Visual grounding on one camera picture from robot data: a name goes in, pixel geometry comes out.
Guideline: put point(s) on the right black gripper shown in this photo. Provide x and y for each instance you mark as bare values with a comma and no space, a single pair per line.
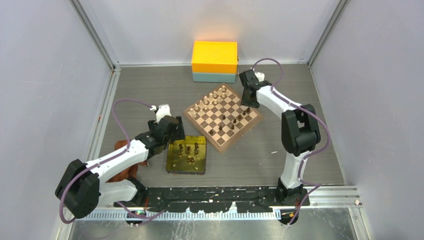
246,102

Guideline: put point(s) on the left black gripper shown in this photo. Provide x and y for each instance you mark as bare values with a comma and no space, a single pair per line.
179,132

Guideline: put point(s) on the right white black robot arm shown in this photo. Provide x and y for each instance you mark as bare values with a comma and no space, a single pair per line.
299,129

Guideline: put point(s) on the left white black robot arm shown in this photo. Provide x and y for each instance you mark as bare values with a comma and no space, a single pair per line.
85,186

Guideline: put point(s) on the yellow transparent tray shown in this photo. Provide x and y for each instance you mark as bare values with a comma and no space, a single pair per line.
177,161

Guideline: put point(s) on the grey-blue box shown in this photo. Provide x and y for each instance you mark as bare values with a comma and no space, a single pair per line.
214,77

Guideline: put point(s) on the wooden chessboard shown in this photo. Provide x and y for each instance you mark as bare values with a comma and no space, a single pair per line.
221,118

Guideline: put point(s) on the yellow box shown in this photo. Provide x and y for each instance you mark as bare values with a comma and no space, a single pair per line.
218,57

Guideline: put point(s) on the brown cloth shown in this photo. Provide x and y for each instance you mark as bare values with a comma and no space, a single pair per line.
128,172

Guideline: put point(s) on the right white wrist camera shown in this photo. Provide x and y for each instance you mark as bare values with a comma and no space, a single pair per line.
260,76

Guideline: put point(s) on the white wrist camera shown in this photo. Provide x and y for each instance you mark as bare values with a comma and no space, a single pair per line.
162,111
260,76

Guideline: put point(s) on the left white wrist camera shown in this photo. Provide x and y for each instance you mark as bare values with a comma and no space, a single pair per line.
162,111

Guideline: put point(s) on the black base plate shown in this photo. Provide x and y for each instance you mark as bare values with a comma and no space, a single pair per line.
247,199

